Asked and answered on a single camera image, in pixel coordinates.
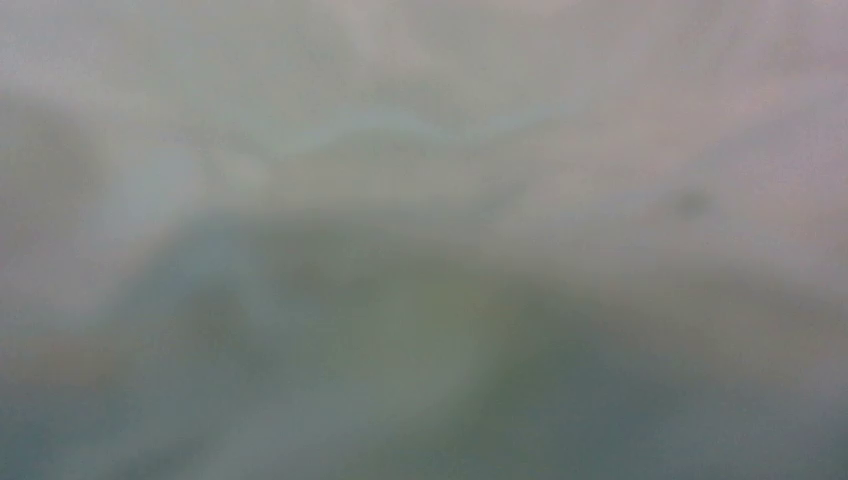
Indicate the light blue plastic bag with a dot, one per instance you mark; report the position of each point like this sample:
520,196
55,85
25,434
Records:
423,239

